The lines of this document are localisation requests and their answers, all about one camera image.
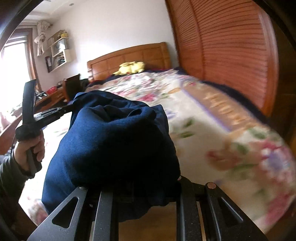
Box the navy blue suit jacket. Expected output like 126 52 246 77
42 90 181 221

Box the dark sleeve forearm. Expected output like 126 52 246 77
1 155 34 225

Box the left hand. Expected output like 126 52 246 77
14 132 45 172

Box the long wooden desk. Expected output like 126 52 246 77
1 87 65 155

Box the wooden chair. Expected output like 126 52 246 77
62 74 90 102

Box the floral bed blanket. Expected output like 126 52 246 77
20 69 295 232

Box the tied white curtain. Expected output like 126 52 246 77
34 20 52 56

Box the yellow plush toy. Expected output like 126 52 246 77
113 61 145 76

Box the wooden bed headboard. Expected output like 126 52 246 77
87 42 171 82

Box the wooden louvered wardrobe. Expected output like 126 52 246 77
166 0 279 116

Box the white wall shelf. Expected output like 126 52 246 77
45 30 72 73

